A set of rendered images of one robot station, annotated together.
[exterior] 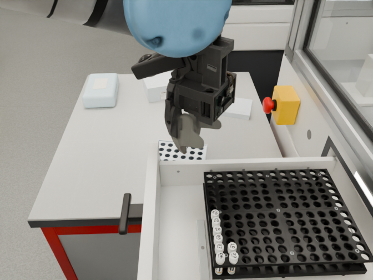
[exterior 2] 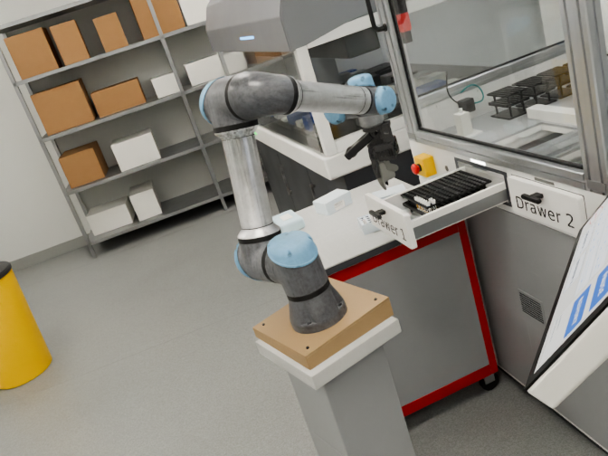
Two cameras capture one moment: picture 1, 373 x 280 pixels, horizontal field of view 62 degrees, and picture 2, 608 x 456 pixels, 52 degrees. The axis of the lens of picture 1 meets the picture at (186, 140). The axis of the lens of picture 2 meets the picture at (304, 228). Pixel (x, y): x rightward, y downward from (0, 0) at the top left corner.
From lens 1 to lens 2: 1.54 m
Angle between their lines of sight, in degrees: 21
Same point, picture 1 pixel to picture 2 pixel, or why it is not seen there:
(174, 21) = (387, 103)
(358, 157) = (467, 151)
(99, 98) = (293, 223)
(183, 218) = not seen: hidden behind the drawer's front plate
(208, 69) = (384, 134)
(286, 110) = (427, 165)
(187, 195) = not seen: hidden behind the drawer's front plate
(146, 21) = (382, 104)
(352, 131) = (459, 143)
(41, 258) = (268, 439)
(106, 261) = not seen: hidden behind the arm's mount
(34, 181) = (205, 400)
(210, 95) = (391, 143)
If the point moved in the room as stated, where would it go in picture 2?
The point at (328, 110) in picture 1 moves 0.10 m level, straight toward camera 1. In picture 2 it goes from (447, 146) to (447, 155)
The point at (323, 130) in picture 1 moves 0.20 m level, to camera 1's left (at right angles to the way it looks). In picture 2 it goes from (451, 157) to (397, 178)
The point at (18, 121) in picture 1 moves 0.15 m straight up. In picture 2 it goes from (137, 369) to (127, 346)
